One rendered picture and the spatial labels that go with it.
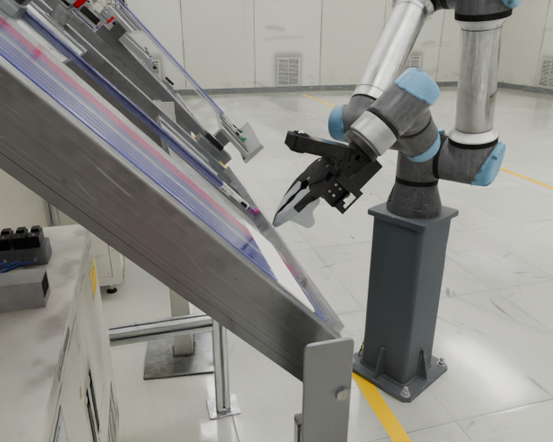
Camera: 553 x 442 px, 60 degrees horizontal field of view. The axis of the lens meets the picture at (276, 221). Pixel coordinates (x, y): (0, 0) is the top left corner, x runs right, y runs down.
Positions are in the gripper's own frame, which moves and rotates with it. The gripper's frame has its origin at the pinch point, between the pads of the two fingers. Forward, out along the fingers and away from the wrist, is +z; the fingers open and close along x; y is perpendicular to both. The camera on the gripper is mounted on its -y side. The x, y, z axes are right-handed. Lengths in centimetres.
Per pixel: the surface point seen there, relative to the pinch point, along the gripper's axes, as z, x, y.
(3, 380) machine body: 36.0, -20.9, -21.6
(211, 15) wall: -110, 771, 34
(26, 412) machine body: 33.2, -27.7, -18.9
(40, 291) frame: 32.6, -4.0, -22.1
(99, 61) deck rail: 2.9, 30.1, -37.6
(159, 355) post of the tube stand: 66, 62, 35
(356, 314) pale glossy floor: 13, 69, 87
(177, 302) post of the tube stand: 46, 60, 25
